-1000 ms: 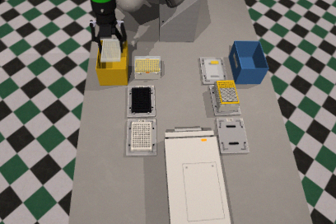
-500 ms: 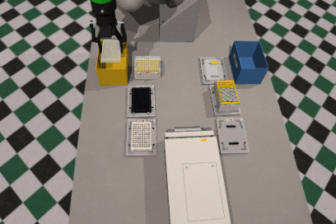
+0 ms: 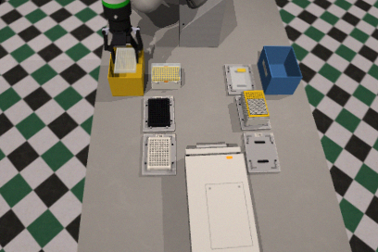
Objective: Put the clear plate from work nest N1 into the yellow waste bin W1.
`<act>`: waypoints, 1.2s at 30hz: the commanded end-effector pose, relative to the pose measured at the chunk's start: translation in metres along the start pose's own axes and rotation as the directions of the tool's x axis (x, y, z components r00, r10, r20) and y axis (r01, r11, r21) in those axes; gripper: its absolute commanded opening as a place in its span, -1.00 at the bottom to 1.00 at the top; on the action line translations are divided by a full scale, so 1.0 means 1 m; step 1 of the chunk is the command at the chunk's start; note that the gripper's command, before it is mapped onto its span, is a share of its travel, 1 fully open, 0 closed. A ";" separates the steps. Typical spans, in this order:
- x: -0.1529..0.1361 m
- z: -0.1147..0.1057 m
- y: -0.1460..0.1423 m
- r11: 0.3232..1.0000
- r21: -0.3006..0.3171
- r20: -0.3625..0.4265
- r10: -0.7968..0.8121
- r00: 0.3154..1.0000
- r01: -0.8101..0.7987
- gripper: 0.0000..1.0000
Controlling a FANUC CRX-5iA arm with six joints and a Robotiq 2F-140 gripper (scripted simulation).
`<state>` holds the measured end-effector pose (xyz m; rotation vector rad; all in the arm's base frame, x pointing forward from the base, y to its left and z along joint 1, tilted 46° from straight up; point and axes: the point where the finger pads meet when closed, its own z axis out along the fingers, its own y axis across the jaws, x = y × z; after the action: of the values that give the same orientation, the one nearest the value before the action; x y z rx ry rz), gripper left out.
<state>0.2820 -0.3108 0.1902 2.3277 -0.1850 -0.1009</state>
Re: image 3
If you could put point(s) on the blue open-top bin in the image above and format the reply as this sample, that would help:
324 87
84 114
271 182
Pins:
278 70

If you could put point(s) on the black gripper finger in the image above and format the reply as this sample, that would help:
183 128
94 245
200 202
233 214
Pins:
106 46
139 46

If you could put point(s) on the yellow bin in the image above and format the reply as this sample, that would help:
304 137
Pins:
128 86

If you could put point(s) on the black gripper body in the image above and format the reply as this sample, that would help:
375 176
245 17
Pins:
118 26

